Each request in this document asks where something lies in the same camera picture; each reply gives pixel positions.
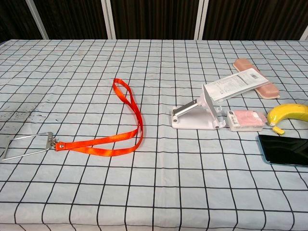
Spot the clear badge holder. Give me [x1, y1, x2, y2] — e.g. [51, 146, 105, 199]
[1, 131, 59, 161]

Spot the pink oblong case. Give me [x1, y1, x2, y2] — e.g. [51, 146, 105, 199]
[232, 58, 280, 100]

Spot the orange lanyard strap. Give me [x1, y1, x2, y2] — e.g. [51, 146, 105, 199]
[55, 78, 144, 157]

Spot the pink white tissue pack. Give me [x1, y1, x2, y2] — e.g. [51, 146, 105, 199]
[227, 110, 267, 132]

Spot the black smartphone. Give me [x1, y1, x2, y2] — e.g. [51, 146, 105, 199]
[257, 134, 308, 168]

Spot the yellow banana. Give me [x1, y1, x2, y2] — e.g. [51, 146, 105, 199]
[267, 103, 308, 135]

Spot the white black checkered tablecloth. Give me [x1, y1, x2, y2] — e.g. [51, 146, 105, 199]
[0, 39, 308, 231]

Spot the white printed packet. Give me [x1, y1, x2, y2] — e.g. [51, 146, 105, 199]
[206, 68, 268, 102]

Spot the white folding phone stand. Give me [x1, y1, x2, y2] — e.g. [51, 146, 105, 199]
[171, 84, 227, 130]

